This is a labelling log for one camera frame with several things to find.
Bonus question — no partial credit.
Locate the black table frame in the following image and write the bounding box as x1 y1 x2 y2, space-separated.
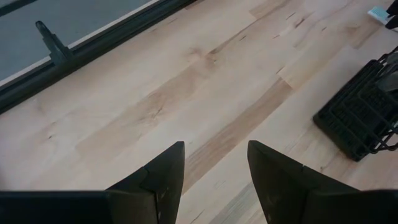
0 0 200 115

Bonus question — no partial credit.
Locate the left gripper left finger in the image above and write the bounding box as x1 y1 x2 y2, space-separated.
0 141 186 224

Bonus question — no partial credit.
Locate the black frame hook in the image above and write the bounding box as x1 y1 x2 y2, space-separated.
35 21 75 65

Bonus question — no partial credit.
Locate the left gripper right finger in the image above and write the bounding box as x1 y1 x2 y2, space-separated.
248 139 398 224

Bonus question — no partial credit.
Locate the black wire basket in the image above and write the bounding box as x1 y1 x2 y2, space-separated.
313 46 398 162

